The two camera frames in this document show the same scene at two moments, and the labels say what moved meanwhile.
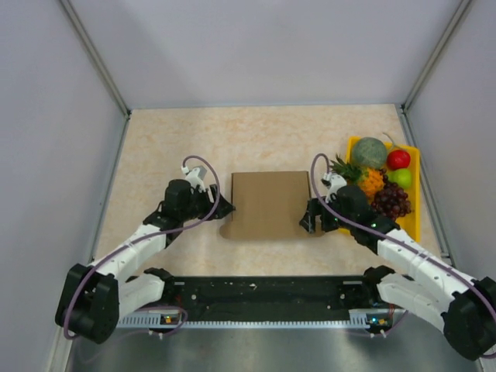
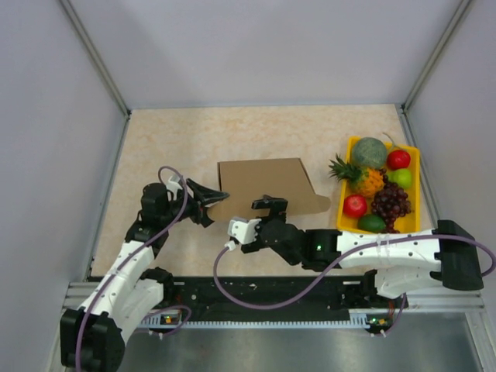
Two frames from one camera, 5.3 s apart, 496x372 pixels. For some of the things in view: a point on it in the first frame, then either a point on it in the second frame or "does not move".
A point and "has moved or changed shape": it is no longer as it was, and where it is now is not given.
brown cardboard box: x=268 y=206 has moved or changed shape
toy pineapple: x=370 y=180 does not move
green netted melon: x=370 y=152 does not move
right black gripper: x=308 y=220 -> x=278 y=208
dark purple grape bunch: x=391 y=201 does not move
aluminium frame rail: x=149 y=319 does not move
